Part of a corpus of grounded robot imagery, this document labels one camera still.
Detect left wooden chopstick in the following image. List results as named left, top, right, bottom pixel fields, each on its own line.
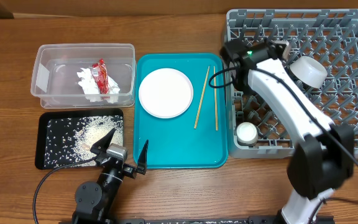
left=194, top=65, right=211, bottom=129

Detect spilled rice grains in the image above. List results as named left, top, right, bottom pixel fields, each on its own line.
left=41, top=115, right=124, bottom=169

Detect large white plate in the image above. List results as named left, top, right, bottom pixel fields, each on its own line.
left=139, top=68, right=193, bottom=119

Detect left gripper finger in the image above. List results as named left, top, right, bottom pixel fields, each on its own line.
left=90, top=128, right=116, bottom=154
left=137, top=140, right=149, bottom=174

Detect white cup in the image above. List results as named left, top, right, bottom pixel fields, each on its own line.
left=236, top=122, right=258, bottom=146

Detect grey dishwasher rack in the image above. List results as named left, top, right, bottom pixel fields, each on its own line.
left=223, top=9, right=358, bottom=159

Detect teal serving tray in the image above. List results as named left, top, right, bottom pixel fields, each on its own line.
left=133, top=53, right=228, bottom=169

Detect red snack wrapper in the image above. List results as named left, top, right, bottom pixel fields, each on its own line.
left=91, top=58, right=109, bottom=94

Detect grey bowl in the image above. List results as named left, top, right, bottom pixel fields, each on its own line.
left=289, top=56, right=328, bottom=88

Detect clear plastic bin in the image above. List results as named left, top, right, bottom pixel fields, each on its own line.
left=30, top=43, right=136, bottom=108

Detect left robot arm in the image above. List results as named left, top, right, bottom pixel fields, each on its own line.
left=71, top=129, right=149, bottom=223

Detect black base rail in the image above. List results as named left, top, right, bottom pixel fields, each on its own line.
left=57, top=216, right=335, bottom=224

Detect wooden chopstick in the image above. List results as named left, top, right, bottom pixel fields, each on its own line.
left=213, top=66, right=219, bottom=131
left=194, top=65, right=211, bottom=129

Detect right wooden chopstick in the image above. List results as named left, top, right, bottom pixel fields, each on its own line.
left=213, top=66, right=219, bottom=131

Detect white napkin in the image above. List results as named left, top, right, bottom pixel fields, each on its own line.
left=77, top=68, right=121, bottom=103

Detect black tray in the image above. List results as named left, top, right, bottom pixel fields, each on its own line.
left=35, top=109, right=124, bottom=169

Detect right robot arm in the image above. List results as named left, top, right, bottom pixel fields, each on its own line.
left=219, top=39, right=354, bottom=223

